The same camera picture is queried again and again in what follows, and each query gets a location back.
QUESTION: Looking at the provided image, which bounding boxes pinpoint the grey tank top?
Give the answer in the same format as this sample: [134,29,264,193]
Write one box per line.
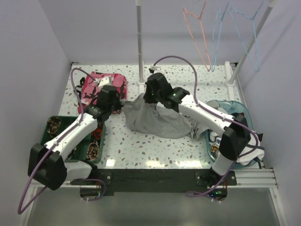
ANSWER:
[122,93,207,140]

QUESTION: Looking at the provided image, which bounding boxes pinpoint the pink wire hanger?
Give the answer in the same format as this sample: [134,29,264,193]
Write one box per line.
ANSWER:
[182,0,212,72]

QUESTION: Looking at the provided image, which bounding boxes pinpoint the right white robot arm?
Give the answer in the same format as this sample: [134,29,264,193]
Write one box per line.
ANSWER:
[143,73,251,185]

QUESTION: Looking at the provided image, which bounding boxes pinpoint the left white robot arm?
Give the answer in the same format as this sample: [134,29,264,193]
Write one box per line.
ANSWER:
[28,85,122,190]

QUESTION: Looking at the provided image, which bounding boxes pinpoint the pink camouflage garment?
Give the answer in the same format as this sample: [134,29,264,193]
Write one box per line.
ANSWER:
[75,72,127,109]

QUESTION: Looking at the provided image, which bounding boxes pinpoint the rolled orange black sock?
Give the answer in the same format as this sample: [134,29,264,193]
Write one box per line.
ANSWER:
[91,128,103,139]

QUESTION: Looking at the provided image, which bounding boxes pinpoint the green compartment tray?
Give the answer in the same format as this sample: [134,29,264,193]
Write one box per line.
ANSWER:
[41,116,106,164]

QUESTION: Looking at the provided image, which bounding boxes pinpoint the rolled patterned sock front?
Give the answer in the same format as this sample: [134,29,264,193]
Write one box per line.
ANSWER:
[87,140,99,161]

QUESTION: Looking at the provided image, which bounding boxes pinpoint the rolled brown patterned sock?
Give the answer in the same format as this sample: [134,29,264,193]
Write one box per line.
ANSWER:
[47,117,61,137]

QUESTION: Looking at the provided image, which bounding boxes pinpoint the right rack pole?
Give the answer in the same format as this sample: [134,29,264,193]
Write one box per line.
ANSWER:
[224,0,277,100]

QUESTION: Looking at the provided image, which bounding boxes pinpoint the rack pole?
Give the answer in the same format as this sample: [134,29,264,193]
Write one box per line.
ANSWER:
[135,0,145,94]
[224,0,277,100]

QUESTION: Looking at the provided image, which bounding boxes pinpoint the teal plastic basin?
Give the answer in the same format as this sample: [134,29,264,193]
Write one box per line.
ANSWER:
[219,114,258,160]

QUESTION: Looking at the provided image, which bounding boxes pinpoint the centre rack pole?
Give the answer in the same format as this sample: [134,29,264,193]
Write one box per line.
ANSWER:
[135,0,145,94]

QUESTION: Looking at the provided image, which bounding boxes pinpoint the white clothes in basin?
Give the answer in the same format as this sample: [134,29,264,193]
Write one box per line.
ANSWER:
[206,103,265,166]

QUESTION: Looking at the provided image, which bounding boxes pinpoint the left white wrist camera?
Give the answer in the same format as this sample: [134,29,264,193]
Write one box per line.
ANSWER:
[94,75,112,89]

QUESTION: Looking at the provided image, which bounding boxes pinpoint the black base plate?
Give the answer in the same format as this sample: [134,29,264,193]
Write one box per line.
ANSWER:
[71,169,237,199]

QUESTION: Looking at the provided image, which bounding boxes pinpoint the blue wire hanger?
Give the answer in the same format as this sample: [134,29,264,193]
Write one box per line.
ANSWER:
[211,1,230,72]
[230,0,264,72]

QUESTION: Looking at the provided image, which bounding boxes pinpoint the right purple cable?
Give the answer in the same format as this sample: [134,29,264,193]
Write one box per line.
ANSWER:
[149,55,269,198]

